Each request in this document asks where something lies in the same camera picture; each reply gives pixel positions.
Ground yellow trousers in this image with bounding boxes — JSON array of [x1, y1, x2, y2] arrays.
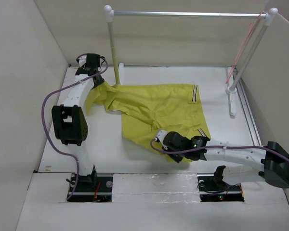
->
[[85, 82, 210, 150]]

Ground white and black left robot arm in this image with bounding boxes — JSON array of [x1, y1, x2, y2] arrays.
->
[[52, 53, 105, 191]]

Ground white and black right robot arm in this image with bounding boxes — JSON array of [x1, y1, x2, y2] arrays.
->
[[156, 130, 289, 190]]

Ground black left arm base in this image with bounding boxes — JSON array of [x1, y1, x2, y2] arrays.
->
[[67, 174, 113, 203]]

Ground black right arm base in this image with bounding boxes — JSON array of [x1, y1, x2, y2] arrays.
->
[[197, 174, 245, 202]]

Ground white and silver clothes rack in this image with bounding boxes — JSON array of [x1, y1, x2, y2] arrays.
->
[[104, 5, 278, 117]]

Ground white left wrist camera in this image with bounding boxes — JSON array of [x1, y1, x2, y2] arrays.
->
[[76, 54, 87, 67]]

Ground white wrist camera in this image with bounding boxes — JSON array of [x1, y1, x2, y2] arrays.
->
[[154, 130, 168, 144], [76, 54, 87, 67]]

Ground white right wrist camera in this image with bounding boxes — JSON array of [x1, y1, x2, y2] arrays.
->
[[154, 130, 168, 144]]

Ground pink wire hanger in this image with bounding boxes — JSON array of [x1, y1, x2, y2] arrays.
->
[[225, 11, 265, 84]]

